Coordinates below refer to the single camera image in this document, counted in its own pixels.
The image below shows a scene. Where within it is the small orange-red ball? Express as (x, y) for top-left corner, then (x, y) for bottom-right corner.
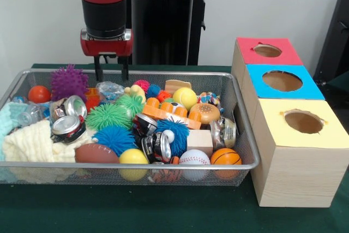
(27, 85), (52, 104)

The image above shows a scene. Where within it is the wooden box with three holes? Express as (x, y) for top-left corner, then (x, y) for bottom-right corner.
(230, 36), (349, 208)

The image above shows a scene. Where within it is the orange toy building block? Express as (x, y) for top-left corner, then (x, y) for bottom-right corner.
(141, 97), (202, 130)

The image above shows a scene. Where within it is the dark green tablecloth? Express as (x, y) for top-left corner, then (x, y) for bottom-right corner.
(0, 63), (349, 233)
(326, 69), (349, 89)

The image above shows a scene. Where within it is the purple spiky ball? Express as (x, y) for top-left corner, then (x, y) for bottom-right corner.
(50, 63), (90, 102)

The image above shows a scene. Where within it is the orange toy basketball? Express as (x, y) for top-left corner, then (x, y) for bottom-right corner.
(210, 148), (243, 179)

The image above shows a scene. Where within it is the smooth yellow ball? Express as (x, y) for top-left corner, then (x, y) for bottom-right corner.
(118, 148), (149, 181)

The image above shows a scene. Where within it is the silver mesh bin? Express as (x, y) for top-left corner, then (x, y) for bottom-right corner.
(0, 68), (260, 187)

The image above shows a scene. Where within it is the toy burger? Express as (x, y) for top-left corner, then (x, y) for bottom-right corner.
(189, 103), (221, 124)

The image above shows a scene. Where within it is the blue koosh ball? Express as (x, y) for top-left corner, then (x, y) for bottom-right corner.
(92, 125), (139, 157)

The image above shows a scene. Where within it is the brown toy football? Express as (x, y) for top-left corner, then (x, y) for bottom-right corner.
(75, 142), (120, 164)

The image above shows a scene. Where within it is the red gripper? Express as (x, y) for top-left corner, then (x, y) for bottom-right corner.
(80, 28), (134, 82)

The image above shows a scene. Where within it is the yellow tennis ball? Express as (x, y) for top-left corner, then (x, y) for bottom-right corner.
(172, 87), (198, 111)

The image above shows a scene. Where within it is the black office chair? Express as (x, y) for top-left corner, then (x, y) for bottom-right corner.
(312, 0), (349, 81)

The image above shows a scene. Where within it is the white toy baseball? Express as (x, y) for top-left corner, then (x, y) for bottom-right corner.
(178, 149), (211, 182)

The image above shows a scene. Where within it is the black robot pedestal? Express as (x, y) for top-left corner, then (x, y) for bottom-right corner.
(125, 0), (219, 66)

